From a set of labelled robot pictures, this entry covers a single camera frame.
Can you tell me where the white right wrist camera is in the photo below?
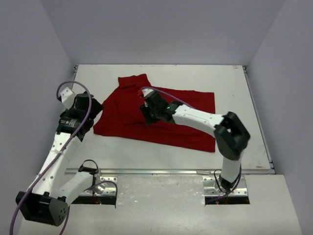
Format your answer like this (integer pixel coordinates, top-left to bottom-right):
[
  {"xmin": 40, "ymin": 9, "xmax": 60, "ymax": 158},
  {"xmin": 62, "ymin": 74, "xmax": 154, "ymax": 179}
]
[{"xmin": 138, "ymin": 88, "xmax": 154, "ymax": 98}]

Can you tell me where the metal base plate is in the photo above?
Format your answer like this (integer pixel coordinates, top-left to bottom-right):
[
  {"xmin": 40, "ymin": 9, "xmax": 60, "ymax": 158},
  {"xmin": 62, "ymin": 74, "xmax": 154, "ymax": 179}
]
[
  {"xmin": 79, "ymin": 175, "xmax": 117, "ymax": 197},
  {"xmin": 202, "ymin": 176, "xmax": 248, "ymax": 197}
]

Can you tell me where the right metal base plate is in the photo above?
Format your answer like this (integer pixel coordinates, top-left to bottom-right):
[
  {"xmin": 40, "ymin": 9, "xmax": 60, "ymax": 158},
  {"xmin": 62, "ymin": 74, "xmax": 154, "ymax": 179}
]
[{"xmin": 202, "ymin": 176, "xmax": 248, "ymax": 197}]

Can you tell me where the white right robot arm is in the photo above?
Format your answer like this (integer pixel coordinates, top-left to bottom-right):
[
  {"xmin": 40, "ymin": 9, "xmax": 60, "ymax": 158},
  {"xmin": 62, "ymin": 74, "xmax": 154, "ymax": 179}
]
[{"xmin": 139, "ymin": 88, "xmax": 250, "ymax": 192}]

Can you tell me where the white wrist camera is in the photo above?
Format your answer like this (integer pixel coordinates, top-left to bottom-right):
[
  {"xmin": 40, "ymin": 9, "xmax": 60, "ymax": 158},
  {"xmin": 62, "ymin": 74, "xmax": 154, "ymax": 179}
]
[
  {"xmin": 138, "ymin": 88, "xmax": 154, "ymax": 98},
  {"xmin": 60, "ymin": 87, "xmax": 76, "ymax": 109}
]

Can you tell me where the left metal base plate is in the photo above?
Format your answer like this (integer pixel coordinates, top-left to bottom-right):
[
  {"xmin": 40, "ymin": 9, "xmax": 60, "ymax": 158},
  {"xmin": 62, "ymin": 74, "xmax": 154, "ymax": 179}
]
[{"xmin": 79, "ymin": 175, "xmax": 117, "ymax": 197}]

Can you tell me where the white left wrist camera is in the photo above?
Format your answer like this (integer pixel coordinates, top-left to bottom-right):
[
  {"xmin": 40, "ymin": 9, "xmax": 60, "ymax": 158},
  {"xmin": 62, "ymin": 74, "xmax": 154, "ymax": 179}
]
[{"xmin": 60, "ymin": 87, "xmax": 76, "ymax": 109}]

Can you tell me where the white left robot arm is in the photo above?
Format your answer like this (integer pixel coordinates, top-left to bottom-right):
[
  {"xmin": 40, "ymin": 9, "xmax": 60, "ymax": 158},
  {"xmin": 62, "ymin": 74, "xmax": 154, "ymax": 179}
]
[{"xmin": 16, "ymin": 88, "xmax": 103, "ymax": 226}]

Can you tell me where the red t shirt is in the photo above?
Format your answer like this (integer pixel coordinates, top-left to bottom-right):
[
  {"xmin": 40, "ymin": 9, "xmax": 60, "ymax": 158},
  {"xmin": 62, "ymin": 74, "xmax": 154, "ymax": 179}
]
[{"xmin": 93, "ymin": 74, "xmax": 215, "ymax": 153}]

